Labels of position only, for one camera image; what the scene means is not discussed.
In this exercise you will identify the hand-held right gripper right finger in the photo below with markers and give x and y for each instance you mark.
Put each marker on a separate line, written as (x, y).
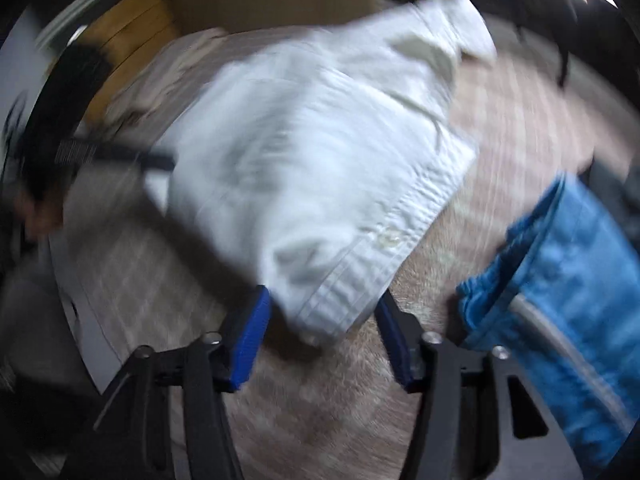
(395, 340)

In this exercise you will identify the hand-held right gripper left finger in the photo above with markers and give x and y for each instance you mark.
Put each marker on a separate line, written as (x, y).
(250, 340)

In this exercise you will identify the dark grey garment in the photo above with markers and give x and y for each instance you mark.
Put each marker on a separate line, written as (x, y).
(615, 190)

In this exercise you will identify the blue jeans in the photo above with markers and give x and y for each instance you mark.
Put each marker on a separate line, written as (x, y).
(565, 285)

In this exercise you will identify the person's left hand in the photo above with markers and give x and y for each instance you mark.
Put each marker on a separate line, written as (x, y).
(40, 217)

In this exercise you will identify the pine plank board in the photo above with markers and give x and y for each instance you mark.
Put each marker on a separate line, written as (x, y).
(130, 30)

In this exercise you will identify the white shirt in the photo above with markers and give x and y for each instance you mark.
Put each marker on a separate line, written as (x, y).
(310, 170)

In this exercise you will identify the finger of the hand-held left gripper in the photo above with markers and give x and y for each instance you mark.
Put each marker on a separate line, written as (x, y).
(150, 161)

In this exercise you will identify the folded cream garment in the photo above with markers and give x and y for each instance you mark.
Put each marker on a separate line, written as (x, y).
(170, 70)

